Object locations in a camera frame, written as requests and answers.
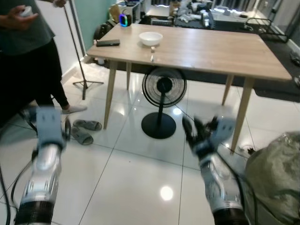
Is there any person's right hand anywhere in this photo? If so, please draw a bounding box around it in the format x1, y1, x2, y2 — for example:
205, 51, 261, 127
0, 9, 39, 31

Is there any black pedestal floor fan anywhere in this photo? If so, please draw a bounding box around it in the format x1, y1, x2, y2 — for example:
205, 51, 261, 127
141, 67, 188, 140

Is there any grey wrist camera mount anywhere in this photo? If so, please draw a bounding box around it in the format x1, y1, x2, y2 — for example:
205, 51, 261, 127
35, 106, 64, 146
208, 117, 237, 147

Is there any black remote control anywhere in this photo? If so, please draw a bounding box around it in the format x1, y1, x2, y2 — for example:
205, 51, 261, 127
96, 40, 120, 47

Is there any white handheld controller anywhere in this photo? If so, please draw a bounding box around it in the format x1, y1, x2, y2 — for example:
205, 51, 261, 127
19, 6, 34, 18

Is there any cluttered dark desk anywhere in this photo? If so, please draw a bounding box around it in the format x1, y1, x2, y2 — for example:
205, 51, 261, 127
141, 0, 263, 27

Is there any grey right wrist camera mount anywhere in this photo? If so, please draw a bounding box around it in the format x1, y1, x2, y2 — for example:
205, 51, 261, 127
208, 117, 237, 147

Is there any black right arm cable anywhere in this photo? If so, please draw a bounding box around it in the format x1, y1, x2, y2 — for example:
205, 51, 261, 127
230, 166, 259, 225

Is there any black fan power cable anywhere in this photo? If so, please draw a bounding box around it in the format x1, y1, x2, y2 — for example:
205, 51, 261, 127
180, 109, 256, 156

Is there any black tripod stand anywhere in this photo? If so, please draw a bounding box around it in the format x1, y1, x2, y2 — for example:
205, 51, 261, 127
64, 0, 105, 100

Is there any grey slipper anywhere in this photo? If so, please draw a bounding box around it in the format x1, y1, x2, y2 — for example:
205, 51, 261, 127
70, 127, 94, 146
73, 120, 103, 132

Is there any grey-green woven sack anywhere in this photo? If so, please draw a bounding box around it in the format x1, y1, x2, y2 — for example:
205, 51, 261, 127
244, 132, 300, 225

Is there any white bowl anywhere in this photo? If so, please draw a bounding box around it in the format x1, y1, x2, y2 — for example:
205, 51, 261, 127
139, 32, 164, 46

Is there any black wire rack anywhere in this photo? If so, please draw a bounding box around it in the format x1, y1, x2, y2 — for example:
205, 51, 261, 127
243, 18, 287, 44

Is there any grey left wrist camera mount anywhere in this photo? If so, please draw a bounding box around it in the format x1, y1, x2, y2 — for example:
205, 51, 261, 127
35, 106, 64, 146

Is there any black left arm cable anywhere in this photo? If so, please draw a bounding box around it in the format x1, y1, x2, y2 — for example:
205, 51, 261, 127
0, 157, 37, 225

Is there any light wooden dining table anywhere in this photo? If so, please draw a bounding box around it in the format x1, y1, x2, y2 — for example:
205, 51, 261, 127
87, 23, 293, 153

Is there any black speaker with glowing ring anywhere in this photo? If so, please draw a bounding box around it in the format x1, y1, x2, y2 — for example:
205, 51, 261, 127
119, 13, 134, 28

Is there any person in dark clothes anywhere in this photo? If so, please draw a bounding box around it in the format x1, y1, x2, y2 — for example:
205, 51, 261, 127
0, 0, 89, 128

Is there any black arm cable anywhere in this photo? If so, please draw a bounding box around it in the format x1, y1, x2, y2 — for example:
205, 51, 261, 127
230, 166, 259, 225
0, 157, 37, 225

